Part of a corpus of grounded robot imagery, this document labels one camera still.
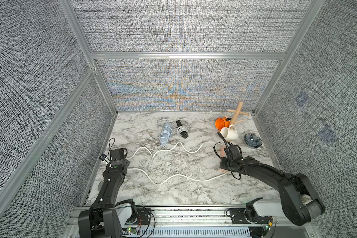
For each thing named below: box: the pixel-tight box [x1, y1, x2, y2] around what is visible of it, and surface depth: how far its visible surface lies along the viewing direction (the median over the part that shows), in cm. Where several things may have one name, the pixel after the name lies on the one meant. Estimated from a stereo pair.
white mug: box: [220, 124, 239, 140], surface depth 97 cm
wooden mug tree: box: [224, 101, 250, 125], surface depth 89 cm
